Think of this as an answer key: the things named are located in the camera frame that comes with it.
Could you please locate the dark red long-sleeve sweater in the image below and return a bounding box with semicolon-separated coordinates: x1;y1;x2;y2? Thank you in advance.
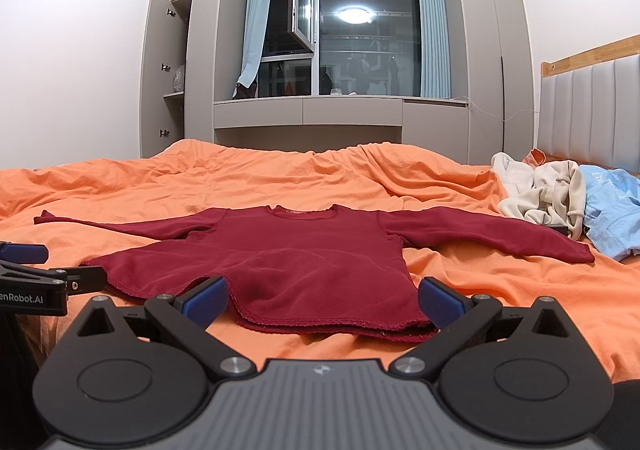
34;203;597;344

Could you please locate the orange bed duvet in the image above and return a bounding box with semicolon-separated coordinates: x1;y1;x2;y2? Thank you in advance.
1;140;639;382

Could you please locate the cream beige garment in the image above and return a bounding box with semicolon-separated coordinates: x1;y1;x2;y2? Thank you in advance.
491;152;587;241

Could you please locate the light blue garment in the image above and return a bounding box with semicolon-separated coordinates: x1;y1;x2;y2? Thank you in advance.
580;165;640;261

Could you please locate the grey built-in wardrobe unit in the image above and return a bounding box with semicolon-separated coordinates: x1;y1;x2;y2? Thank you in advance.
183;0;535;164

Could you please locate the open wardrobe door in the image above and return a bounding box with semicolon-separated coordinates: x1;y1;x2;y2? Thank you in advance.
140;0;191;157

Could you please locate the grey padded wooden headboard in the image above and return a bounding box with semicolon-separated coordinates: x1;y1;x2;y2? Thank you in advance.
537;35;639;175

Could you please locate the right light blue curtain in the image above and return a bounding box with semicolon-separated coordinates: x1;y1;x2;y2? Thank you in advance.
419;0;451;100

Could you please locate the light blue curtain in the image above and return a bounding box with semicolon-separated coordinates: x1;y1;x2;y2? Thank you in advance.
235;0;270;94
419;0;451;100

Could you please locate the large window glass pane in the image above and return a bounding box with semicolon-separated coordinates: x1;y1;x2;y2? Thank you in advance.
318;0;421;96

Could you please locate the open window sash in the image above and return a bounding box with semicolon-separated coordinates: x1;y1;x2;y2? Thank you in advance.
288;0;314;52

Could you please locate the left light blue curtain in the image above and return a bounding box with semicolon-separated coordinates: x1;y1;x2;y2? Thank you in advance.
235;0;270;94

